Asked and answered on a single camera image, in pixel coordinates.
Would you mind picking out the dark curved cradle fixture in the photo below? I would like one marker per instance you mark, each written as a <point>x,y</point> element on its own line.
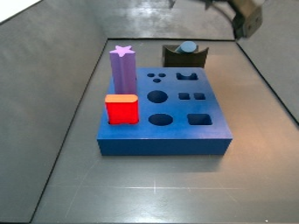
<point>183,59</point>

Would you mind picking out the blue shape sorter block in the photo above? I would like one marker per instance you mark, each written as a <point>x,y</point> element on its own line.
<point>180,119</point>

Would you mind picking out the purple star prism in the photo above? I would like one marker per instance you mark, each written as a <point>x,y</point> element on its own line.
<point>123,65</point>

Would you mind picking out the light blue oval cylinder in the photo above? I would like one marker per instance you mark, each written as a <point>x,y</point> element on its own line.
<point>185,47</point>

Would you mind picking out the red block with orange top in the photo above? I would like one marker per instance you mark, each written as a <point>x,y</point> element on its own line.
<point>121,109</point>

